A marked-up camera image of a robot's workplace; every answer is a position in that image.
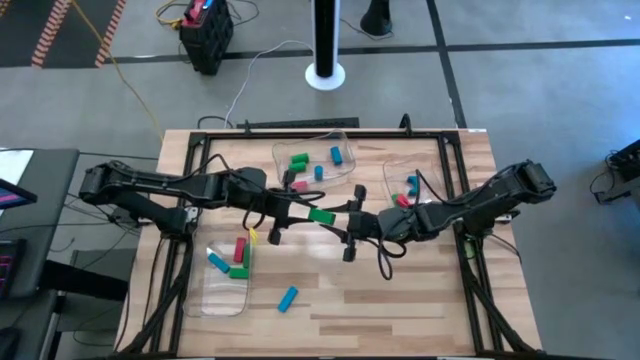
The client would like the red and blue device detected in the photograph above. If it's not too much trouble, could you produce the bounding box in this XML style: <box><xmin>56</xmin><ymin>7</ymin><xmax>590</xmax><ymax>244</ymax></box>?
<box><xmin>183</xmin><ymin>0</ymin><xmax>216</xmax><ymax>25</ymax></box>

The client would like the black plastic crate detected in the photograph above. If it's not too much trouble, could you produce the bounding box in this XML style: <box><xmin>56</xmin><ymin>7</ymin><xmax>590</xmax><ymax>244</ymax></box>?
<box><xmin>178</xmin><ymin>0</ymin><xmax>235</xmax><ymax>77</ymax></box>

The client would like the yellow floor cable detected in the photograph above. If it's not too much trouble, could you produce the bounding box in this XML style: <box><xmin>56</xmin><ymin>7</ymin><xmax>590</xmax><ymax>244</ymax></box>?
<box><xmin>69</xmin><ymin>0</ymin><xmax>184</xmax><ymax>142</ymax></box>

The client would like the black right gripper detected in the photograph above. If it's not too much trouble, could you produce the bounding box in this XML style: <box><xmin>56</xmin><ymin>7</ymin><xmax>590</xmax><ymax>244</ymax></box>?
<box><xmin>319</xmin><ymin>183</ymin><xmax>419</xmax><ymax>264</ymax></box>

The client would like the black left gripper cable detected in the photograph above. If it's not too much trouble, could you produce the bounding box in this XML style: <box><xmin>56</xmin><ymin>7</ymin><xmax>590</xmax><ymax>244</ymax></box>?
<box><xmin>199</xmin><ymin>152</ymin><xmax>327</xmax><ymax>232</ymax></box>

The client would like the light blue long block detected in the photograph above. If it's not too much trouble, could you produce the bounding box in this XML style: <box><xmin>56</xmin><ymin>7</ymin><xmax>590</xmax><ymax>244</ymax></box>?
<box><xmin>277</xmin><ymin>284</ymin><xmax>299</xmax><ymax>314</ymax></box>

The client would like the white paper sheet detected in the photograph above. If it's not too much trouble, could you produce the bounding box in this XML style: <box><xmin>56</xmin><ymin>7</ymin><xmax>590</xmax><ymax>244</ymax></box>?
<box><xmin>0</xmin><ymin>148</ymin><xmax>35</xmax><ymax>187</ymax></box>

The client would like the black orange striped mat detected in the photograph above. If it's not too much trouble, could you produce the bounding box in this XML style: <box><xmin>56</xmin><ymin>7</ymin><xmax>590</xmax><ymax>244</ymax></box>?
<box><xmin>0</xmin><ymin>0</ymin><xmax>127</xmax><ymax>69</ymax></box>

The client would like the white floor cable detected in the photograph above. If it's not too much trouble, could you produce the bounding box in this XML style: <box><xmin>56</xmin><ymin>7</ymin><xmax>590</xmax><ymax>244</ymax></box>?
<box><xmin>223</xmin><ymin>39</ymin><xmax>315</xmax><ymax>129</ymax></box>

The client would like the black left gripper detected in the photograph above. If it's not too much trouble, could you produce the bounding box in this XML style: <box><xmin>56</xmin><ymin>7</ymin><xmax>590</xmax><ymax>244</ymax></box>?
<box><xmin>234</xmin><ymin>167</ymin><xmax>314</xmax><ymax>246</ymax></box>

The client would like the black equipment with cables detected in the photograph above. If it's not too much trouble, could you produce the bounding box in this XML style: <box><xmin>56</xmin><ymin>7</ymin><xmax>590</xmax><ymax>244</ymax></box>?
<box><xmin>592</xmin><ymin>138</ymin><xmax>640</xmax><ymax>206</ymax></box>

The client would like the black power strip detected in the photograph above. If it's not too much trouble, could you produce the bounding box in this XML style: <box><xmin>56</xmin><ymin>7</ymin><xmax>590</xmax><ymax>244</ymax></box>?
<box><xmin>236</xmin><ymin>116</ymin><xmax>361</xmax><ymax>131</ymax></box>

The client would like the black metal table frame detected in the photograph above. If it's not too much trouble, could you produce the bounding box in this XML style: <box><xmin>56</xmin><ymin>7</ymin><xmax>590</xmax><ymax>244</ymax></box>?
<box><xmin>117</xmin><ymin>113</ymin><xmax>541</xmax><ymax>359</ymax></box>

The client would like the black cone stand base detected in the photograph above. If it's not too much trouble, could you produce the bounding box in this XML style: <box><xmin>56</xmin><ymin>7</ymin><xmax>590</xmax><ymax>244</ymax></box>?
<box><xmin>359</xmin><ymin>0</ymin><xmax>394</xmax><ymax>37</ymax></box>

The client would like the red long block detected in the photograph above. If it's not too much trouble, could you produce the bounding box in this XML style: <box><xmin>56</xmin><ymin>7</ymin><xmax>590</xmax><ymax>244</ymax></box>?
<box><xmin>232</xmin><ymin>236</ymin><xmax>248</xmax><ymax>265</ymax></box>

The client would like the clear plastic bin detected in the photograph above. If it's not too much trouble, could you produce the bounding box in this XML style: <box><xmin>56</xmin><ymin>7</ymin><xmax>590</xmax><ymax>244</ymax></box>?
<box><xmin>183</xmin><ymin>238</ymin><xmax>254</xmax><ymax>318</ymax></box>
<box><xmin>381</xmin><ymin>158</ymin><xmax>447</xmax><ymax>234</ymax></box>
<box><xmin>271</xmin><ymin>128</ymin><xmax>357</xmax><ymax>197</ymax></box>

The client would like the black side desk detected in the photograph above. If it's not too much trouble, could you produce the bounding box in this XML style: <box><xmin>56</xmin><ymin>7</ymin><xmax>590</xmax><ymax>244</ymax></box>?
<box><xmin>0</xmin><ymin>147</ymin><xmax>81</xmax><ymax>360</ymax></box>

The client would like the tablet screen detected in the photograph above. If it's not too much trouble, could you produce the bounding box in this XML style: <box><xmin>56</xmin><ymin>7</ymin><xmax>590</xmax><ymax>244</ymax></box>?
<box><xmin>0</xmin><ymin>177</ymin><xmax>39</xmax><ymax>211</ymax></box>

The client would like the black pole white base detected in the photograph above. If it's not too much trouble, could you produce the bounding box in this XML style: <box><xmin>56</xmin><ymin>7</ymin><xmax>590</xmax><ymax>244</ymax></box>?
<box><xmin>304</xmin><ymin>0</ymin><xmax>347</xmax><ymax>92</ymax></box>

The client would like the black keypad device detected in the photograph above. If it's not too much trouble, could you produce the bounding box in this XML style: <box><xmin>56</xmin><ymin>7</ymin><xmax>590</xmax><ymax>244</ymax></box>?
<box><xmin>0</xmin><ymin>238</ymin><xmax>27</xmax><ymax>301</ymax></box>

